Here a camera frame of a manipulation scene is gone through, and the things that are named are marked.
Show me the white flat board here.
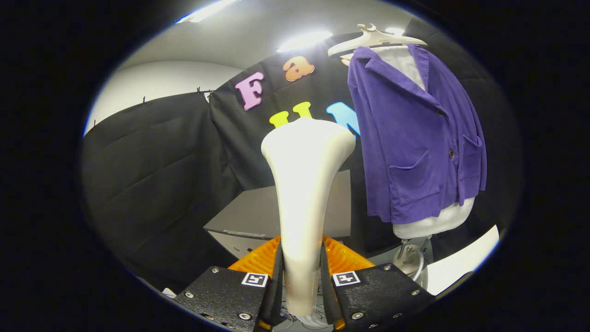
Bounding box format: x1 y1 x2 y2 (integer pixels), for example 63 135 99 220
425 225 500 296

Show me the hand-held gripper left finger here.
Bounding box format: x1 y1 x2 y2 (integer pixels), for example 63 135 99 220
173 236 283 332

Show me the black backdrop cloth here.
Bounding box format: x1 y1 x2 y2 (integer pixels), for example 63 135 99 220
81 18 524 296

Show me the beige clothes hanger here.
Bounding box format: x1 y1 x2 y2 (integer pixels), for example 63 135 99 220
327 24 428 59

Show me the white mannequin torso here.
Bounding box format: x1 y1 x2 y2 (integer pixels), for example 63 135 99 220
376 45 475 239

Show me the white garment steamer head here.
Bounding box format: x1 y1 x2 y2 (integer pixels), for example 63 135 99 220
261 117 356 319

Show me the purple corduroy jacket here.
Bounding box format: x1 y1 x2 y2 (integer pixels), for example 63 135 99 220
347 44 488 225

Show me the grey cabinet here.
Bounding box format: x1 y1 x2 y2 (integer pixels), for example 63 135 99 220
203 170 352 260

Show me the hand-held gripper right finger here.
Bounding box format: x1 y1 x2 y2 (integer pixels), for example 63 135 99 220
319 236 436 332

